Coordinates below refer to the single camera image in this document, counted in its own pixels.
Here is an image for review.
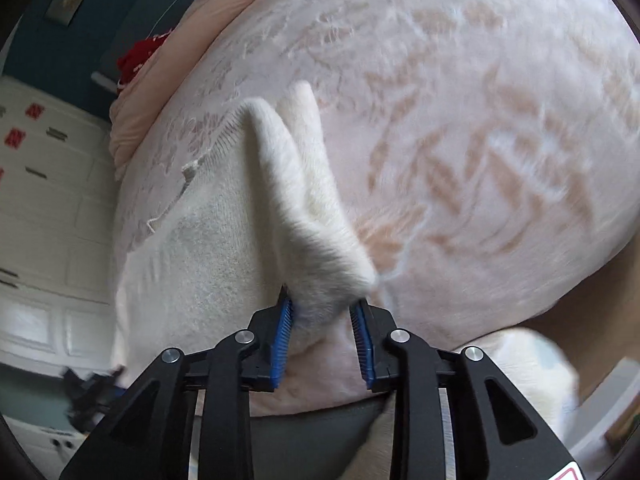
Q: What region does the red pillow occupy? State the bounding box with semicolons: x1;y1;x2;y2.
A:
116;35;171;83

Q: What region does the cream knit sweater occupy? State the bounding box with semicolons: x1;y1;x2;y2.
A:
111;81;396;418

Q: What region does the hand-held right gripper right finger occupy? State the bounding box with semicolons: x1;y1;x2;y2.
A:
348;300;581;480

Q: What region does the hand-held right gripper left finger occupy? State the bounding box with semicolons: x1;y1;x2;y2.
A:
59;284;296;480

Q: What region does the pink duvet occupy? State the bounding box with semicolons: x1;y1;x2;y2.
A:
109;0;301;181

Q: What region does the teal upholstered headboard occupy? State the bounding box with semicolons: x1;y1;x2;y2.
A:
92;0;211;92

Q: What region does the white wardrobe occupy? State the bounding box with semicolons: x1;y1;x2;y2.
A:
0;76;126;361

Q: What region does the bed with butterfly blanket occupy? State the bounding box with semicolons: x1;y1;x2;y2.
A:
112;0;640;356

